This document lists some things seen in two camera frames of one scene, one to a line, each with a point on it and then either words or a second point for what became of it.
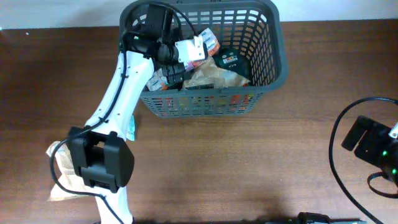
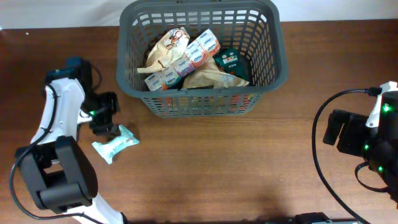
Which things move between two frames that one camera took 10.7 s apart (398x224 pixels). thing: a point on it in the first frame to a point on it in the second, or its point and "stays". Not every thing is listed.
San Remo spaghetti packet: x=206 y=104 stays
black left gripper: x=173 y=72 to x=104 y=125
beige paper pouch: x=209 y=72 stays
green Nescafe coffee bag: x=232 y=59 stays
